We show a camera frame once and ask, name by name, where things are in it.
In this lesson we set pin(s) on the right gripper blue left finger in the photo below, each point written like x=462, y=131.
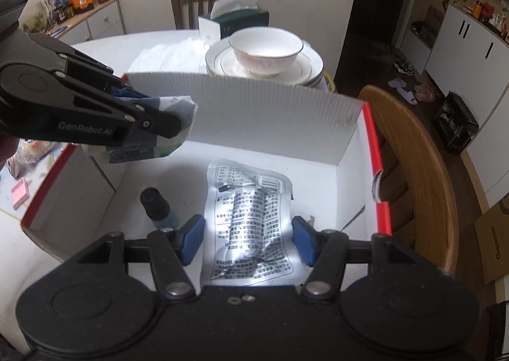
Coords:
x=170, y=253

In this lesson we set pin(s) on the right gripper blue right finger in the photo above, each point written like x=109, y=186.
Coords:
x=325, y=253

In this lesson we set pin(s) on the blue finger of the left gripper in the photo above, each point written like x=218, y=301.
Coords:
x=126, y=92
x=157, y=122

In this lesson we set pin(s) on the grey white snack bag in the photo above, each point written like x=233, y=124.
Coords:
x=141, y=145

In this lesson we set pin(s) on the black shoe rack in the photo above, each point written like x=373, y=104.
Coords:
x=455, y=124

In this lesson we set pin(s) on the small blue bottle black cap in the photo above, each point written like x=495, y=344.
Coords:
x=158, y=209

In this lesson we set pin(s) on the brown cardboard box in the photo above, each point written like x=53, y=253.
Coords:
x=492, y=230

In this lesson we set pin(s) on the blueberry bread packet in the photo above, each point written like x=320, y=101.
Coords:
x=28, y=152

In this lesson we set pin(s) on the red white cardboard box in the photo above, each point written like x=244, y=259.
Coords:
x=323, y=142

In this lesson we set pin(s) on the stacked white plates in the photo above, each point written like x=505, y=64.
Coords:
x=307, y=69

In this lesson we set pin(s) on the light wooden chair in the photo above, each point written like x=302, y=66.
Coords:
x=415, y=182

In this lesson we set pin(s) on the green white tissue box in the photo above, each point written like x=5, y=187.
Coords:
x=229, y=16

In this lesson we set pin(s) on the white porcelain bowl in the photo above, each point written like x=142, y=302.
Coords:
x=265, y=51

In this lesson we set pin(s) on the pink ridged soap tray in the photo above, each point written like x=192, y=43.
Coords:
x=19, y=193

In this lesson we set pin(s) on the white cabinet with shelves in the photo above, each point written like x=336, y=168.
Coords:
x=470, y=58

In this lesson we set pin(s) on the low wooden side cabinet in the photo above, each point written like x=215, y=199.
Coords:
x=103, y=21

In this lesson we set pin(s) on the silver foil printed packet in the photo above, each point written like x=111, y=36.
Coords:
x=248, y=240

